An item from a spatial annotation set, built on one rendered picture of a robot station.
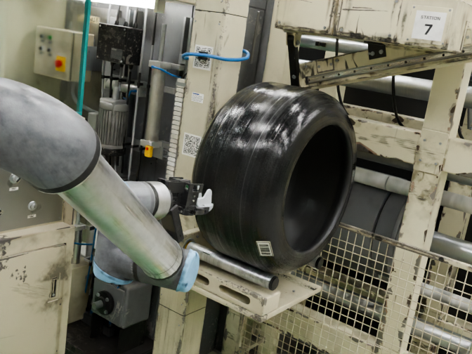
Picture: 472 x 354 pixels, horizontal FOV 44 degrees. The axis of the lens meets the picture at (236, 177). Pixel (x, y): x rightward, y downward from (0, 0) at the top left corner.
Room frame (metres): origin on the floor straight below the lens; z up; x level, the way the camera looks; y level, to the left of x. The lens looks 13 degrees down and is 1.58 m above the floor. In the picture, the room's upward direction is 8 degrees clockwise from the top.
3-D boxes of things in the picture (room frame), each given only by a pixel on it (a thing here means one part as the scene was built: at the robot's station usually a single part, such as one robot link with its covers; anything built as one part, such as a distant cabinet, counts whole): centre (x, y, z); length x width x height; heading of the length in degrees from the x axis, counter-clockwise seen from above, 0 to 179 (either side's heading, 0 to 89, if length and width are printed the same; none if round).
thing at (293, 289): (1.84, -0.10, 0.80); 0.37 x 0.36 x 0.02; 145
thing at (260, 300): (1.72, -0.01, 0.83); 0.36 x 0.09 x 0.06; 55
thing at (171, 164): (1.99, 0.21, 1.19); 0.05 x 0.04 x 0.48; 145
